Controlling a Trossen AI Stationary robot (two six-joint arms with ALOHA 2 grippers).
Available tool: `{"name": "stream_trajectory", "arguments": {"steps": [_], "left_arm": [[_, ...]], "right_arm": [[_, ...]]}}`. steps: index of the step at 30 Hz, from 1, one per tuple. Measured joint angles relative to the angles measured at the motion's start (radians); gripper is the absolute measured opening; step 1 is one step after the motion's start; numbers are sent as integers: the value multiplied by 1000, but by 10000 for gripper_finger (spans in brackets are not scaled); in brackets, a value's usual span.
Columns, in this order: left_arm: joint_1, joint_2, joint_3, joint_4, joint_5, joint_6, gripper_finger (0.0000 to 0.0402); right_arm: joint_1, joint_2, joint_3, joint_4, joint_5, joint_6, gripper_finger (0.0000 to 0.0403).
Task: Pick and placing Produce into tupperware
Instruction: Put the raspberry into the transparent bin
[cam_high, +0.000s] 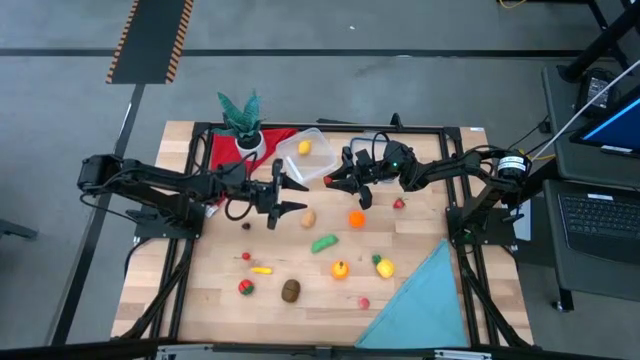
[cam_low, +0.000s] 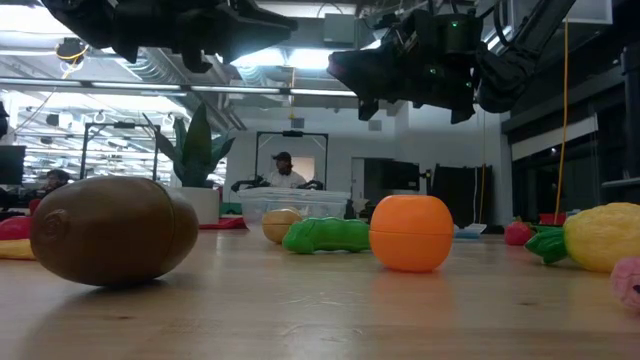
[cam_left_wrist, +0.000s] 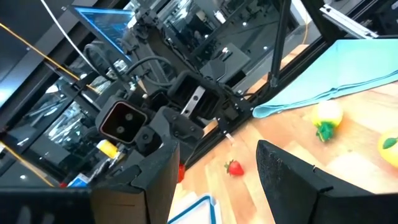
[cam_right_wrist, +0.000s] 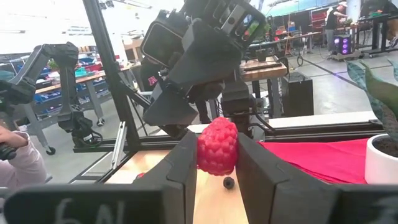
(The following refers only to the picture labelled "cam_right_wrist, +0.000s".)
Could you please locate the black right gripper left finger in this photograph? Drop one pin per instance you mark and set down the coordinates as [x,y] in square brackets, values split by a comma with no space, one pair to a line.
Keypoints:
[180,186]

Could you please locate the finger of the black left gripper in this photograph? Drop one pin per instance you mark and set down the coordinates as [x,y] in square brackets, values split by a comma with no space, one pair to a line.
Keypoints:
[208,53]
[169,109]

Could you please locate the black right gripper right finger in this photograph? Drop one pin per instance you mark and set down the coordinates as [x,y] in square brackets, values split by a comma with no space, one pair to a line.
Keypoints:
[273,202]

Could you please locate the red toy raspberry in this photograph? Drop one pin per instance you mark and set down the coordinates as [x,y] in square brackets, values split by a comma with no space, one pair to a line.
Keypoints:
[217,146]

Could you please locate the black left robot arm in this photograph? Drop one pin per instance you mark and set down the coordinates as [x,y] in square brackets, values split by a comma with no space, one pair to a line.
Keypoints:
[237,102]

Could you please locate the small black toy berry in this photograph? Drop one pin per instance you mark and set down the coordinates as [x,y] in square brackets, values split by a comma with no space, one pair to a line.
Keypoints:
[228,182]

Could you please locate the red cloth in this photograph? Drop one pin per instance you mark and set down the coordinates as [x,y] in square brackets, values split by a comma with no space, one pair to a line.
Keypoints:
[311,158]

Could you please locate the wooden top workbench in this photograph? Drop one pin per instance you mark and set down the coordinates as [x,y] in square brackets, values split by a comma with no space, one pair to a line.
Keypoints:
[264,70]

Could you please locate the person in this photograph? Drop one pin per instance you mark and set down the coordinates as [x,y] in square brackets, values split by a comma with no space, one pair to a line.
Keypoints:
[21,168]
[334,21]

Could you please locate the grey workbench with blue bins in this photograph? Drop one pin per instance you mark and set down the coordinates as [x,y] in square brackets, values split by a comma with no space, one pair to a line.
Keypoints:
[77,80]

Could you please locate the black floor box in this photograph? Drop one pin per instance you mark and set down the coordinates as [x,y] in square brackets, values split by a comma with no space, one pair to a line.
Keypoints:
[297,95]

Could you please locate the black computer tower with lights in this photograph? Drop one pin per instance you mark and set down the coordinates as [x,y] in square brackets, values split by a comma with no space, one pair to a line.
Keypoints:
[343,45]

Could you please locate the green artificial plant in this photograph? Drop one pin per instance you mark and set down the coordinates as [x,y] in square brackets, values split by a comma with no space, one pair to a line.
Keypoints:
[379,93]

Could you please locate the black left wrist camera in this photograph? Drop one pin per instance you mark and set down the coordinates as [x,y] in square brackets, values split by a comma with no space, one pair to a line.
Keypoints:
[164,40]

